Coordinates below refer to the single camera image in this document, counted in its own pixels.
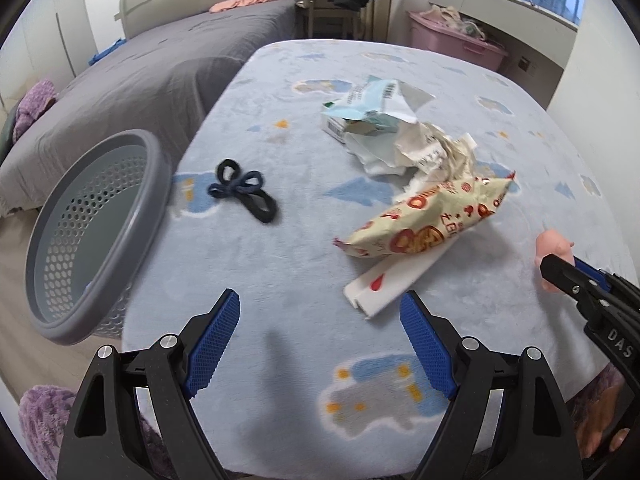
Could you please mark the purple fuzzy cloth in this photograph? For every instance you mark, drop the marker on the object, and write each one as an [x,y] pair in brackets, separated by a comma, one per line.
[35,105]

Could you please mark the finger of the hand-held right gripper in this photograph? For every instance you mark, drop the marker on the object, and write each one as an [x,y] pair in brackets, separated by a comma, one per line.
[570,280]
[592,272]

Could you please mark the pile of clothes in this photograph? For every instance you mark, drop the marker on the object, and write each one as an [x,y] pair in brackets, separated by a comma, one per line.
[450,15]

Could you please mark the white tissue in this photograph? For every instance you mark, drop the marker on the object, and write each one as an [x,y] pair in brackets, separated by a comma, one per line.
[377,157]

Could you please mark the grey perforated plastic basket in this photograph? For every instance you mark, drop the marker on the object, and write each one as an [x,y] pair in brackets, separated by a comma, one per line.
[150,160]

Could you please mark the cream red snack packet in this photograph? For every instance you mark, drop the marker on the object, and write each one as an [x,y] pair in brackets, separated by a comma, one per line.
[430,220]

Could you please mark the light blue printed blanket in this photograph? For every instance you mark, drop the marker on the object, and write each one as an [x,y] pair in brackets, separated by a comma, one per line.
[300,260]

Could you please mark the white wardrobe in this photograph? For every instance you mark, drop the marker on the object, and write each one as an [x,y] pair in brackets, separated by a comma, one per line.
[45,45]

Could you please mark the torn white teal package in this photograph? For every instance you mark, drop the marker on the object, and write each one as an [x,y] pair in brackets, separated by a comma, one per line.
[375,100]

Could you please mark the long white carton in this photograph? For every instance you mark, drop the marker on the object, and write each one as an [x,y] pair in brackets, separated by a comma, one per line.
[385,285]

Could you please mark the bed with grey sheet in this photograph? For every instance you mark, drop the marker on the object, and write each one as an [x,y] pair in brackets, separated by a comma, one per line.
[125,75]

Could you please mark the pink storage box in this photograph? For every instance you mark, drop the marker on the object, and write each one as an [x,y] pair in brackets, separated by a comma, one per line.
[450,45]

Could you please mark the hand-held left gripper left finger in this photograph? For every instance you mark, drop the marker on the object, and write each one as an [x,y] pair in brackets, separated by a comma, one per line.
[212,342]

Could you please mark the printed paper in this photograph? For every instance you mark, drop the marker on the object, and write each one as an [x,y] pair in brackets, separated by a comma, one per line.
[440,152]

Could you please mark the pink pig toy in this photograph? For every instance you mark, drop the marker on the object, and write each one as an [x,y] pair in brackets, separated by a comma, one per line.
[552,247]

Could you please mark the wall socket panel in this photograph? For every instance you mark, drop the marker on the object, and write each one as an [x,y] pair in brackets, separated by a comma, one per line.
[526,66]

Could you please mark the pink cloth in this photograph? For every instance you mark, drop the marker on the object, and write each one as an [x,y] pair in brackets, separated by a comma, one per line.
[240,2]

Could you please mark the blue cloth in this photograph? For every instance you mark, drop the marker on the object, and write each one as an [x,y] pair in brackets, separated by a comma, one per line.
[105,52]

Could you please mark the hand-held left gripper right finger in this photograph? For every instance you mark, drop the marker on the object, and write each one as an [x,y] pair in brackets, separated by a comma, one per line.
[427,345]

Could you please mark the purple fuzzy clothing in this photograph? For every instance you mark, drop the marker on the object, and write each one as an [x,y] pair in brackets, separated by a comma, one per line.
[42,420]

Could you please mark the person's right hand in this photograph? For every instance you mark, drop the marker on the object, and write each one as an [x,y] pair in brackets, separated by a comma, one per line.
[600,425]

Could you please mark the beige chair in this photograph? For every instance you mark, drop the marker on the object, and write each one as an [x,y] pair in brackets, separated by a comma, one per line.
[330,20]

